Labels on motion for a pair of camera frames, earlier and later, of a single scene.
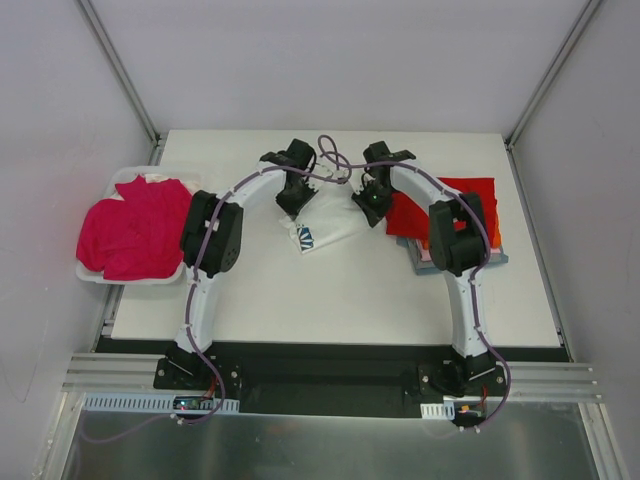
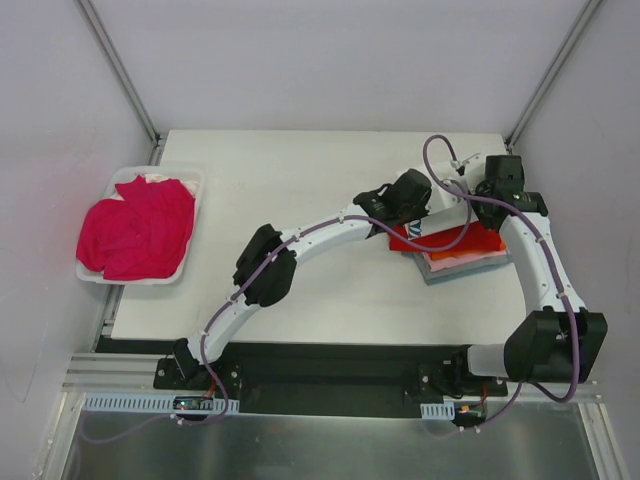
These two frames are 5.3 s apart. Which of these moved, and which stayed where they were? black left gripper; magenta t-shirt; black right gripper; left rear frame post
Moved: black left gripper; black right gripper
Stayed: left rear frame post; magenta t-shirt
